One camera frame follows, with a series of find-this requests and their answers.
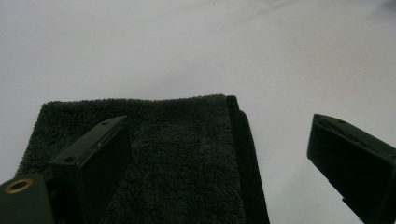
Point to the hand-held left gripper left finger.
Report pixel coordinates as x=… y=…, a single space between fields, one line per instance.
x=93 y=161

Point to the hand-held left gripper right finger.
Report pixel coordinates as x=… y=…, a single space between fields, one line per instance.
x=351 y=161

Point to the dark grey towel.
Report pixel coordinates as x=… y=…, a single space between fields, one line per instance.
x=180 y=149

